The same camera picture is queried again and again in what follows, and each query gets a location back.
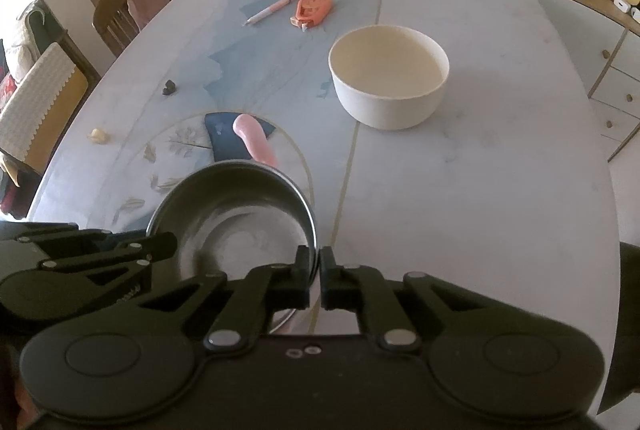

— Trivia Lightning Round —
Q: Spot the white drawer cabinet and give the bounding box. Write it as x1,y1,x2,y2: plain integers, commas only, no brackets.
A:
538,0,639,161

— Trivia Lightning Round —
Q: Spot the wooden chair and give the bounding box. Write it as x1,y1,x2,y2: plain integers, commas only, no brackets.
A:
92,0,142,57
599,243,640,413

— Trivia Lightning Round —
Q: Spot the small black object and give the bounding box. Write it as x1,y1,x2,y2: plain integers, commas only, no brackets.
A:
162,79,177,96

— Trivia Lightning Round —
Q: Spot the person's left hand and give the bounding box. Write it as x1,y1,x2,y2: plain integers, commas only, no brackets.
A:
9,346,39,430

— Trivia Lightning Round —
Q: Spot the pink pot steel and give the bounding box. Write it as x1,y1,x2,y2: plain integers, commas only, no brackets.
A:
145,111,320,336

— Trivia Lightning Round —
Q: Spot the wooden chair left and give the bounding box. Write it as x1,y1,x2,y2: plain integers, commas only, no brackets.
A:
92,0,142,57

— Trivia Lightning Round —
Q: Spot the pink pen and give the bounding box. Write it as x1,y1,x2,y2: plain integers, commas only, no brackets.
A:
244,0,296,26

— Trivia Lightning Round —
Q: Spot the small beige crumb object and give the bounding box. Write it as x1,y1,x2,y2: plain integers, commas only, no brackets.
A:
88,128,111,144

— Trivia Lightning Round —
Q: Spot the wooden chair right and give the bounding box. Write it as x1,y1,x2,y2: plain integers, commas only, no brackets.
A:
599,243,640,413

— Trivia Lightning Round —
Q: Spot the cream bowl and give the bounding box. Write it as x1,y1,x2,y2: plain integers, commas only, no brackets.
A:
328,25,450,130

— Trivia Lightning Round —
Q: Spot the orange correction tape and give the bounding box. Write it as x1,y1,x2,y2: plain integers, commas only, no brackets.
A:
291,0,333,32

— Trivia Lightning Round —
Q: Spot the sofa with white cover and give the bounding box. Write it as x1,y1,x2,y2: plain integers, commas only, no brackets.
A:
1,0,100,175

